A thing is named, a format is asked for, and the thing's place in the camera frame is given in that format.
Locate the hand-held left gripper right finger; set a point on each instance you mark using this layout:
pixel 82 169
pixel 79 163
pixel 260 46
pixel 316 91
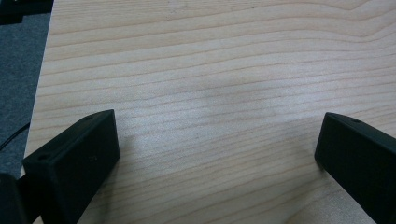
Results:
pixel 361 158

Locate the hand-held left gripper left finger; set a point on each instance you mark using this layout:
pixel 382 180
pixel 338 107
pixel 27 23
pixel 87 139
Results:
pixel 74 165

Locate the black equipment base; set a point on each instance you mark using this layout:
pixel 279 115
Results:
pixel 21 9

